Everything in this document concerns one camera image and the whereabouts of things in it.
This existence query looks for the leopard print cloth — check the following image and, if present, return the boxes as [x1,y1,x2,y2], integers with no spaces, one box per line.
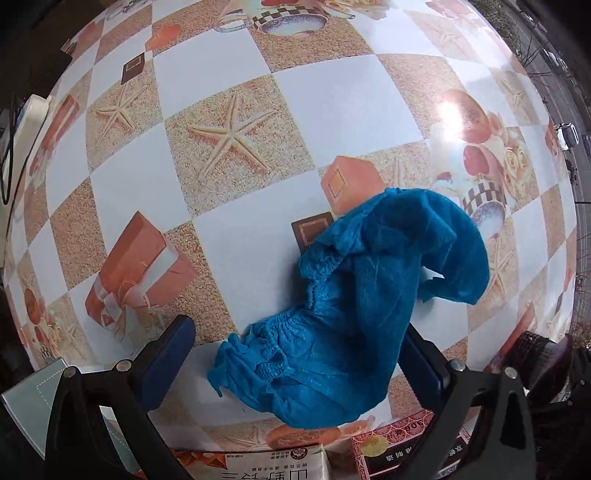
[506,331,574,408]

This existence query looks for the blue nonwoven cap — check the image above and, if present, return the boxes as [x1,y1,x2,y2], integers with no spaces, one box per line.
[207,188,490,429]

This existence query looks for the white storage box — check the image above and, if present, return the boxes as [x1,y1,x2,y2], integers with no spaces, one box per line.
[1,358,138,479]

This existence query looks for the floral tissue pack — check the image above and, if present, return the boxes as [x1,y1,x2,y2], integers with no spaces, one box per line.
[133,444,332,480]

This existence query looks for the patterned tablecloth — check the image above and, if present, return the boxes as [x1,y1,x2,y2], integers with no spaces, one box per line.
[3,1,576,451]

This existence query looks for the white power strip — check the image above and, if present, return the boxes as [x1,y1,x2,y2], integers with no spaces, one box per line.
[1,94,50,206]

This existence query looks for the black cable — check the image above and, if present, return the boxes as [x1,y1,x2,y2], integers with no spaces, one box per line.
[0,108,29,206]

